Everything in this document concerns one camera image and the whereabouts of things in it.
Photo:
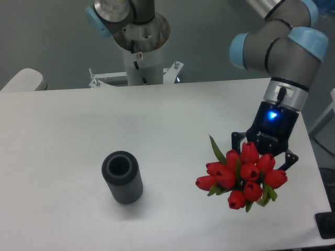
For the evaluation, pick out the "red tulip bouquet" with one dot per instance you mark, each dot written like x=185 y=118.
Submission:
x=248 y=176

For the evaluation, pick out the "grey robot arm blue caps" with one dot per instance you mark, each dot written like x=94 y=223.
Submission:
x=288 y=48

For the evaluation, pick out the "beige chair back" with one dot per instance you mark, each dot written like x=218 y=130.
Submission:
x=26 y=80

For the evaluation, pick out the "dark grey ribbed vase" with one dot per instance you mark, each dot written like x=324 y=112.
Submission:
x=121 y=173

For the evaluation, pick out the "white furniture at right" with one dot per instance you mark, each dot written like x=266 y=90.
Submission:
x=323 y=119

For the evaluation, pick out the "white pedestal base frame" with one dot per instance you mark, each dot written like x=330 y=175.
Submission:
x=136 y=74

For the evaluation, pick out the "black device at table edge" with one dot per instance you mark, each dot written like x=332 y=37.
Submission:
x=325 y=224

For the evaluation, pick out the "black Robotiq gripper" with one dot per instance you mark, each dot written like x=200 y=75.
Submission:
x=270 y=132

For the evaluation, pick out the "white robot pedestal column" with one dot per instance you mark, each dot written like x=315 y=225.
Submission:
x=144 y=43

